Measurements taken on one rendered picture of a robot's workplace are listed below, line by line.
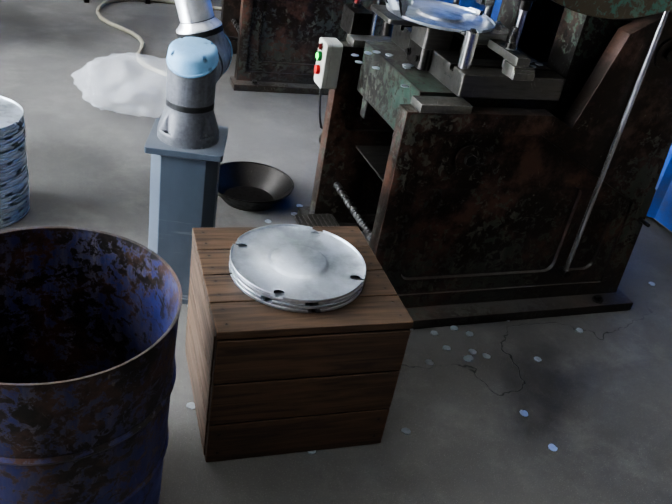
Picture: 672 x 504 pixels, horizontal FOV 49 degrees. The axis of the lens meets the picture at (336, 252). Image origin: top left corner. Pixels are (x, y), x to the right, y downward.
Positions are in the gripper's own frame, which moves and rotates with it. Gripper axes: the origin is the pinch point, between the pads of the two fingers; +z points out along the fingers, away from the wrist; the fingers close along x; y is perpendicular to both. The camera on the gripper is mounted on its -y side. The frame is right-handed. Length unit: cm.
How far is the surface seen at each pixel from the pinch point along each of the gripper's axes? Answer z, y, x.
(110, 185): 45, -61, -90
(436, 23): 4.8, 4.3, 7.3
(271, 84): 78, -152, -14
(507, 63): 15.2, 18.0, 18.1
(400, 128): 18.4, 20.6, -13.3
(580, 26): 15.0, 16.0, 40.4
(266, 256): 20, 43, -56
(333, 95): 28.4, -26.1, -16.0
